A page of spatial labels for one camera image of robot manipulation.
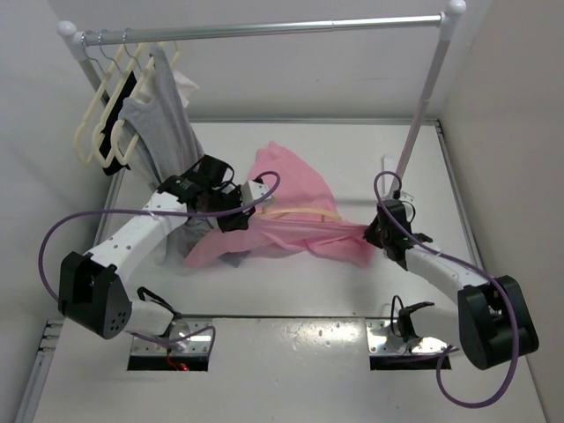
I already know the beige plastic hanger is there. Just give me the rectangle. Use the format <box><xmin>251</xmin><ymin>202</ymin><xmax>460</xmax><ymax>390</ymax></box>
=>
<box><xmin>258</xmin><ymin>197</ymin><xmax>345</xmax><ymax>223</ymax></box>

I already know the pink t shirt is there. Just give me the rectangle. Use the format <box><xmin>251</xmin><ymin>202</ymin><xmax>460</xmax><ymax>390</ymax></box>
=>
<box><xmin>184</xmin><ymin>142</ymin><xmax>375</xmax><ymax>268</ymax></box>

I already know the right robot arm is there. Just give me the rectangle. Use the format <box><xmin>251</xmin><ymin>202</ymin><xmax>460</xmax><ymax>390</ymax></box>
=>
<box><xmin>364</xmin><ymin>199</ymin><xmax>539</xmax><ymax>370</ymax></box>

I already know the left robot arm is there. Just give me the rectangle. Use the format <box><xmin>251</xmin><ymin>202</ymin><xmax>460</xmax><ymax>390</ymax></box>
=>
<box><xmin>58</xmin><ymin>155</ymin><xmax>254</xmax><ymax>339</ymax></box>

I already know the grey t shirt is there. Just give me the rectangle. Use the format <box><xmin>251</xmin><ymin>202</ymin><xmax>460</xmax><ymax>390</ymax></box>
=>
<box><xmin>118</xmin><ymin>44</ymin><xmax>250</xmax><ymax>254</ymax></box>

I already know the white cloth on hanger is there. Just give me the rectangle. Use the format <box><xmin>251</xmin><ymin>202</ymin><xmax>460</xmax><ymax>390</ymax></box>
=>
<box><xmin>173</xmin><ymin>70</ymin><xmax>199</xmax><ymax>109</ymax></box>

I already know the cream hanger with grey shirt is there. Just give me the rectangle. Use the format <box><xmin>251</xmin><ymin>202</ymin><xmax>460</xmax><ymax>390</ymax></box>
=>
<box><xmin>105</xmin><ymin>28</ymin><xmax>154</xmax><ymax>167</ymax></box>

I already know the cream hanger outer left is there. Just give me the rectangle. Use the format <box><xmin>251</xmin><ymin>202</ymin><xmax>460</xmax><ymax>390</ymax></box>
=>
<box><xmin>70</xmin><ymin>30</ymin><xmax>115</xmax><ymax>166</ymax></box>

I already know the cream hanger far right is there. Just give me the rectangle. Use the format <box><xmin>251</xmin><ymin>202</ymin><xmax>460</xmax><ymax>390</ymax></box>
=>
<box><xmin>159</xmin><ymin>41</ymin><xmax>182</xmax><ymax>71</ymax></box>

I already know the cream hanger middle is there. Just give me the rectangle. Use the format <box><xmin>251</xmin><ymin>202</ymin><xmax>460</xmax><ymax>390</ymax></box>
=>
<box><xmin>92</xmin><ymin>28</ymin><xmax>138</xmax><ymax>168</ymax></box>

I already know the white clothes rack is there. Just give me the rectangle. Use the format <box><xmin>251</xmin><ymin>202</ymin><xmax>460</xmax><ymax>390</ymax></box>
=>
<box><xmin>56</xmin><ymin>1</ymin><xmax>467</xmax><ymax>177</ymax></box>

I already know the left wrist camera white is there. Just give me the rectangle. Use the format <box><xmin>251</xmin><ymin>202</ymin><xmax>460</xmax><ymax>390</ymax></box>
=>
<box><xmin>241</xmin><ymin>181</ymin><xmax>272</xmax><ymax>207</ymax></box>

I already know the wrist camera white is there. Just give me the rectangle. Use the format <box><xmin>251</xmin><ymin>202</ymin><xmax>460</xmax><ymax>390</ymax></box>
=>
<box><xmin>390</xmin><ymin>189</ymin><xmax>415</xmax><ymax>207</ymax></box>
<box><xmin>241</xmin><ymin>181</ymin><xmax>272</xmax><ymax>207</ymax></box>

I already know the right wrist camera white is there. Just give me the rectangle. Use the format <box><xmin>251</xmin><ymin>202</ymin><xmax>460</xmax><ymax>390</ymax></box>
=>
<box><xmin>390</xmin><ymin>189</ymin><xmax>415</xmax><ymax>207</ymax></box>

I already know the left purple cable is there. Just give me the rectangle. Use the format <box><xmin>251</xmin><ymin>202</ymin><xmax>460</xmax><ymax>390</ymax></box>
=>
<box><xmin>37</xmin><ymin>170</ymin><xmax>282</xmax><ymax>353</ymax></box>

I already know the purple cable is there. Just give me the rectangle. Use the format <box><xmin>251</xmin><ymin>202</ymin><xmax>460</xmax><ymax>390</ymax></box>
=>
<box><xmin>373</xmin><ymin>170</ymin><xmax>519</xmax><ymax>407</ymax></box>
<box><xmin>37</xmin><ymin>170</ymin><xmax>282</xmax><ymax>353</ymax></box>

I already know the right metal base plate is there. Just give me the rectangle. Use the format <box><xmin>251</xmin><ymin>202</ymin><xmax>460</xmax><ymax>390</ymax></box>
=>
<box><xmin>365</xmin><ymin>319</ymin><xmax>447</xmax><ymax>358</ymax></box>

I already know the metal base plate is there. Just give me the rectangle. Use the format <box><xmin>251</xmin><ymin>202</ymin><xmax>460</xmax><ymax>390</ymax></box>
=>
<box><xmin>130</xmin><ymin>317</ymin><xmax>216</xmax><ymax>358</ymax></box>
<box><xmin>365</xmin><ymin>319</ymin><xmax>447</xmax><ymax>358</ymax></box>

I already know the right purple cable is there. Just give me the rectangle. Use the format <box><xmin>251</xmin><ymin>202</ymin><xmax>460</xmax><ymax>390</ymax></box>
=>
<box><xmin>373</xmin><ymin>170</ymin><xmax>519</xmax><ymax>407</ymax></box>

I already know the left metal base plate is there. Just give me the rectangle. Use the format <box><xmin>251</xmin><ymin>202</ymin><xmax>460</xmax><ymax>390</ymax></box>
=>
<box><xmin>130</xmin><ymin>317</ymin><xmax>216</xmax><ymax>358</ymax></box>

